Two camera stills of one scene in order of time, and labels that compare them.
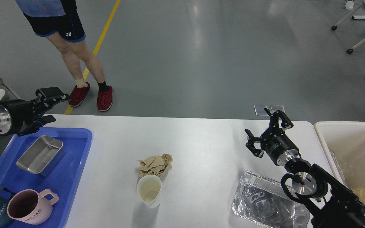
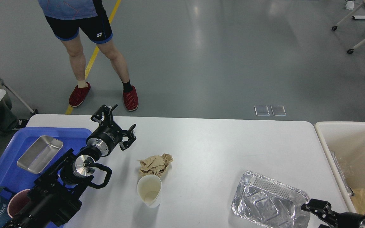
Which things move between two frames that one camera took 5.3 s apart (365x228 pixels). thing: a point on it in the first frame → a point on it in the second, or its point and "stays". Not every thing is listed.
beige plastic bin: (357, 150) stays
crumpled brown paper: (154, 165) stays
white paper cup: (149, 187) stays
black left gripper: (22, 117) → (108, 134)
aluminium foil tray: (259, 200) stays
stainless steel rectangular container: (41, 155) stays
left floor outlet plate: (260, 110) stays
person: (60, 20) → (67, 19)
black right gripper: (275, 141) → (322, 208)
